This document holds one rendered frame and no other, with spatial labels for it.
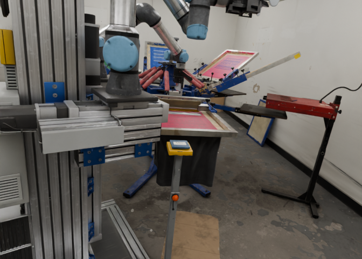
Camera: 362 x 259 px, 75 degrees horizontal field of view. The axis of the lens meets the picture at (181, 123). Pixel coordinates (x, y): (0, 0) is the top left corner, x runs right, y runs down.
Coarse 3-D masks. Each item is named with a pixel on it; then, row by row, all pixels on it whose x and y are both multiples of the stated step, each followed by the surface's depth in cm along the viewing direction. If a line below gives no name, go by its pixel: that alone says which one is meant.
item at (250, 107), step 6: (216, 108) 265; (222, 108) 262; (228, 108) 260; (234, 108) 258; (240, 108) 244; (246, 108) 248; (252, 108) 251; (258, 108) 254; (264, 108) 258; (246, 114) 254; (252, 114) 252; (258, 114) 233; (264, 114) 231; (270, 114) 232; (276, 114) 235; (282, 114) 238
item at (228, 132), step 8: (208, 112) 204; (216, 120) 184; (168, 128) 145; (176, 128) 147; (184, 128) 149; (224, 128) 166; (232, 128) 159; (208, 136) 149; (216, 136) 150; (224, 136) 151; (232, 136) 152
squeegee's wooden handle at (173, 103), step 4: (164, 100) 197; (168, 100) 197; (172, 100) 198; (176, 100) 199; (180, 100) 199; (184, 100) 200; (188, 100) 201; (192, 100) 203; (172, 104) 199; (176, 104) 200; (180, 104) 200; (184, 104) 201; (188, 104) 201; (192, 104) 202; (196, 104) 203
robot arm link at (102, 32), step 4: (136, 4) 153; (136, 16) 152; (136, 20) 154; (140, 20) 155; (108, 24) 149; (136, 24) 157; (104, 28) 147; (100, 32) 145; (104, 32) 146; (100, 36) 145; (104, 36) 146; (104, 40) 147
